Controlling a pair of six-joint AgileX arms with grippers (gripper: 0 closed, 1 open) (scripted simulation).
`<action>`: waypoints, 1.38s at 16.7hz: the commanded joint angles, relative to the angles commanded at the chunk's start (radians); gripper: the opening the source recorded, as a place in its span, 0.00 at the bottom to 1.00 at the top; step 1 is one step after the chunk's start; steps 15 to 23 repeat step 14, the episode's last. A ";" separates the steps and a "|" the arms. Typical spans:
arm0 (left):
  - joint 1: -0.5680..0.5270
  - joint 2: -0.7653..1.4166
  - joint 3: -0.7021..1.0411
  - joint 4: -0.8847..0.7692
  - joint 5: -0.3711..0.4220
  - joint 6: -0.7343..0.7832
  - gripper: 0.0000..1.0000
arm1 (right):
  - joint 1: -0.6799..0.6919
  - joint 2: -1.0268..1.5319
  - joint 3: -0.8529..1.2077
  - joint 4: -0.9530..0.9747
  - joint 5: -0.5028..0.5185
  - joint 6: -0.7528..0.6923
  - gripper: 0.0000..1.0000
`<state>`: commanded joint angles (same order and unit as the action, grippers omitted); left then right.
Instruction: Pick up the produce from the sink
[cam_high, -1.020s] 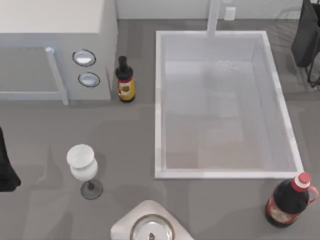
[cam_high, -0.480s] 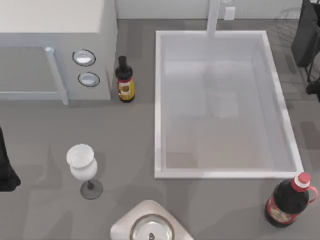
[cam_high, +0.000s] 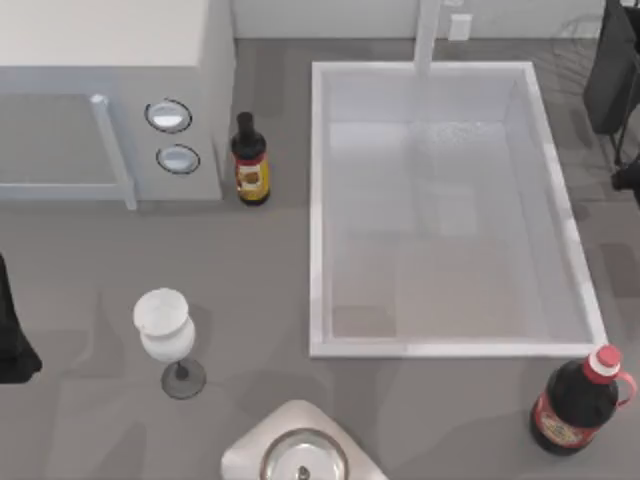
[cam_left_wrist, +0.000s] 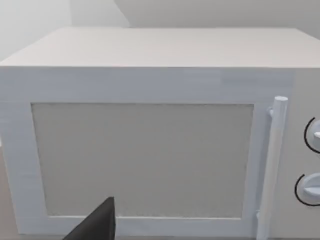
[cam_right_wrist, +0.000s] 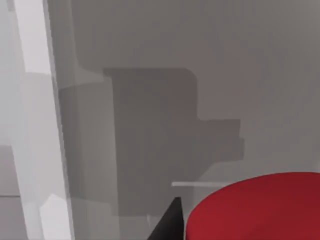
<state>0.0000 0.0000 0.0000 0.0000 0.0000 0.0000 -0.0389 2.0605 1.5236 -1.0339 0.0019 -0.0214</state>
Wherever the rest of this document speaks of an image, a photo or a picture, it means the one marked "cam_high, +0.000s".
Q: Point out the dark bottle with yellow label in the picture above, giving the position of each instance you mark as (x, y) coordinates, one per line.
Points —
(250, 170)

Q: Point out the white sink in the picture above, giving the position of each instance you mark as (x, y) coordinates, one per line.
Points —
(450, 210)

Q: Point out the small microwave knob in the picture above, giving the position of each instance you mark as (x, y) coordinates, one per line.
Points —
(177, 158)

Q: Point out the white wine glass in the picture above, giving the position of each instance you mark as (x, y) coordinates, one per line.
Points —
(165, 325)

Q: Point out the large microwave knob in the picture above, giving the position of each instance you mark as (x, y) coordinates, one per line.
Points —
(168, 116)

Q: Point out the pale grey rounded box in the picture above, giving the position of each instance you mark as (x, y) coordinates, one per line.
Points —
(300, 445)

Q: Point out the tall white tap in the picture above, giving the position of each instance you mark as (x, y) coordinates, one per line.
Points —
(425, 35)

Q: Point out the pale microwave oven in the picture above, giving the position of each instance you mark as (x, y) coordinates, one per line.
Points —
(170, 65)

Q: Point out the dark jug with red cap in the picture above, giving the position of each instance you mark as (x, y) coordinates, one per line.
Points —
(575, 407)

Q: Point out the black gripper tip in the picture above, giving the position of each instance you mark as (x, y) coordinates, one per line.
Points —
(12, 340)

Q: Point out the white wall socket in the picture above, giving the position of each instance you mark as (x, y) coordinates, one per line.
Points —
(459, 26)

